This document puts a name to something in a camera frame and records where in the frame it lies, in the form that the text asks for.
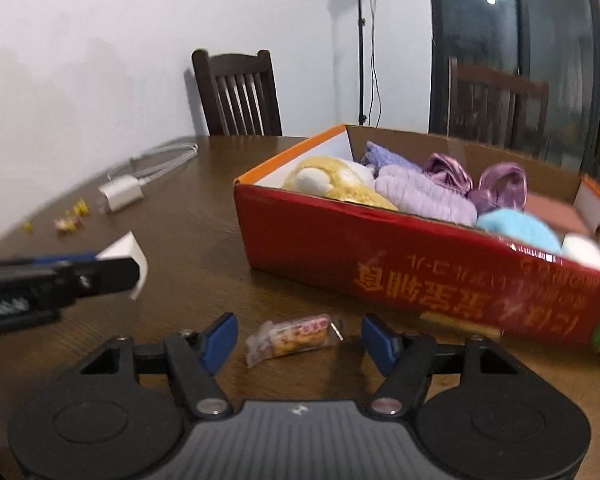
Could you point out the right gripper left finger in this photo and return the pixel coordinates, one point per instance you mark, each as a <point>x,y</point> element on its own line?
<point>193,359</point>

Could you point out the white charger with cable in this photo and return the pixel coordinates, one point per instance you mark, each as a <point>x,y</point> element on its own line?
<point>125,182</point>

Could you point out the red cardboard box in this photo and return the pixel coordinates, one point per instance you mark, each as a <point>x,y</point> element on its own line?
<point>466,276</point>

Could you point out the light blue fluffy plush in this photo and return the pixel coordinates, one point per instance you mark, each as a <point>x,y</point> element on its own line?
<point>519,225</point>

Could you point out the purple cloth in box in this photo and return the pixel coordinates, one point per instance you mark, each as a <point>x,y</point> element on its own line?
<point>376,157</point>

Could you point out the yellow plush toy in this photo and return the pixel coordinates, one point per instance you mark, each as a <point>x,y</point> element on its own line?
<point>336,179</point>

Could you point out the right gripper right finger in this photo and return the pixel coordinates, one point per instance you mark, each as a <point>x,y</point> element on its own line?
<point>404,361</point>

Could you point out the studio light on stand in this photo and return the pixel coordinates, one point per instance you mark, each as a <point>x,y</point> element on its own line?
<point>370,105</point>

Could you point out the wooden chair by window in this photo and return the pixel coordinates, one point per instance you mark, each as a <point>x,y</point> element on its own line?
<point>493,107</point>

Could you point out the white foam ball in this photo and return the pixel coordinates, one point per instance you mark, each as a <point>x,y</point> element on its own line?
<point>582,250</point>

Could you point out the dark wooden chair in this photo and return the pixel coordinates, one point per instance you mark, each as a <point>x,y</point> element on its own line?
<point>238,93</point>

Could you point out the lilac fluffy towel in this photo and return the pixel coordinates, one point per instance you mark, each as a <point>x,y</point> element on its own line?
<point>414,193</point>

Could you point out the pink sponge block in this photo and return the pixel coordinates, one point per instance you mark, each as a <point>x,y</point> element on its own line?
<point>561,217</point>

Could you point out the purple satin scrunchie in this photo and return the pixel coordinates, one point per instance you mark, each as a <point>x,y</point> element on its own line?
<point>449,173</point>
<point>501,186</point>

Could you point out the snack wrapper packet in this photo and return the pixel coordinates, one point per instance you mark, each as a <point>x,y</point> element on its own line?
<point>275,340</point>

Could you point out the small yellow candies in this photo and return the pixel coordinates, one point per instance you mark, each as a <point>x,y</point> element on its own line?
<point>72,220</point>

